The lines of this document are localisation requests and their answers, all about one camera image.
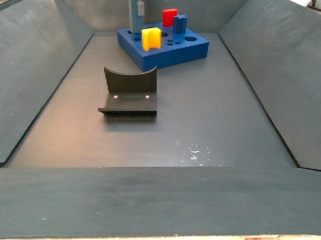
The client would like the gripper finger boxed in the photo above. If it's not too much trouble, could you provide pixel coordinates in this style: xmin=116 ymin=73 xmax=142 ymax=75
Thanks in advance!
xmin=136 ymin=0 xmax=144 ymax=16

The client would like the light blue rectangle block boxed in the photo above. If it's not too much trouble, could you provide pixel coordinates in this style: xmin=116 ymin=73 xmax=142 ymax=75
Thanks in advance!
xmin=128 ymin=0 xmax=144 ymax=34

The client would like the blue board with cutouts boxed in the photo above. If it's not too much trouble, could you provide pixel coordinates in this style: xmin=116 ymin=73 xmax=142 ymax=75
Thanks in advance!
xmin=116 ymin=22 xmax=209 ymax=71

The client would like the black curved fixture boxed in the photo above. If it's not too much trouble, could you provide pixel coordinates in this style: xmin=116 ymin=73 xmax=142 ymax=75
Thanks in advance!
xmin=97 ymin=68 xmax=156 ymax=116

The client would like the red rounded block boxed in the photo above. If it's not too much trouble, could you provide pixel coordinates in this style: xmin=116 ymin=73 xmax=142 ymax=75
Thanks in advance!
xmin=161 ymin=8 xmax=177 ymax=27

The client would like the yellow notched block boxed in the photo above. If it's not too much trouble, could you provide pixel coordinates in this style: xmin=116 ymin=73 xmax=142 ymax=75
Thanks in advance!
xmin=141 ymin=27 xmax=161 ymax=52

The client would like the dark blue star peg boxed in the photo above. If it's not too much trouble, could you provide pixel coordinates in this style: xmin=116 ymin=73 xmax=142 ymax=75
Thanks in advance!
xmin=172 ymin=15 xmax=187 ymax=34

